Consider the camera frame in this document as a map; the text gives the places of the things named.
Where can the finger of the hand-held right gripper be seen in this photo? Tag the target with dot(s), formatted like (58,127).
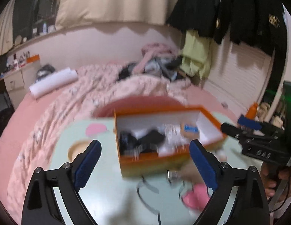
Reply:
(249,122)
(233,131)

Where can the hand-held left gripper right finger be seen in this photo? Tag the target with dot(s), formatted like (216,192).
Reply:
(202,164)

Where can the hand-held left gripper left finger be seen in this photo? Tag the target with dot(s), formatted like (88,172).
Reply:
(86,164)

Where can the tan plush toy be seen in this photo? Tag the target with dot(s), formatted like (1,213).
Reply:
(190,130)

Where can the clear plastic bag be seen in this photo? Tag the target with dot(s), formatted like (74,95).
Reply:
(172,133)

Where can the orange cardboard box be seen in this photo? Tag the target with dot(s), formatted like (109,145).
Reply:
(145,164)

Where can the black lace-trimmed garment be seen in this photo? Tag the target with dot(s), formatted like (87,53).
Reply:
(147,140)

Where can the person's right hand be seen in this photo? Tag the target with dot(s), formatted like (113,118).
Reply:
(268,180)

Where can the orange bottle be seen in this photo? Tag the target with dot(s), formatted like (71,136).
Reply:
(251,111)

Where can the beige cloth bundle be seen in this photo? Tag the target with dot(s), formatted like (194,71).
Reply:
(265,110)

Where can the yellow-green hanging garment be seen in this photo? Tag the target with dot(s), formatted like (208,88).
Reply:
(194,54)

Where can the white paper roll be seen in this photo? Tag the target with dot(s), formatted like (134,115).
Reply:
(54,82)

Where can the pile of dark clothes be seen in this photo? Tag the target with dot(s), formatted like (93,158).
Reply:
(159,68)

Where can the grey black bag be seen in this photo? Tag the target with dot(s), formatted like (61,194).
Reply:
(45,71)

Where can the white dresser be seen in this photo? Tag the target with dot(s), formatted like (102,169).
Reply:
(18,77)

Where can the black jacket with gold print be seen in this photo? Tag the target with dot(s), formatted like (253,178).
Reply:
(251,11)

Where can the pink fluffy garment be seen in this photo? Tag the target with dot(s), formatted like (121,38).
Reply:
(154,51)

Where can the small orange box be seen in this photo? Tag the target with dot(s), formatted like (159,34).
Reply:
(32,58)

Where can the short black hanging jacket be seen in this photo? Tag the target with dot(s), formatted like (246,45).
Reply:
(194,7)

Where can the round beige disc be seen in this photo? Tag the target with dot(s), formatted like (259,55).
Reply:
(18,39)

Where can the white bottle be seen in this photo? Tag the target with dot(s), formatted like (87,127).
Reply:
(44,28)

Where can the beige curtain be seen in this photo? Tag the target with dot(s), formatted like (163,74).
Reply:
(112,2)

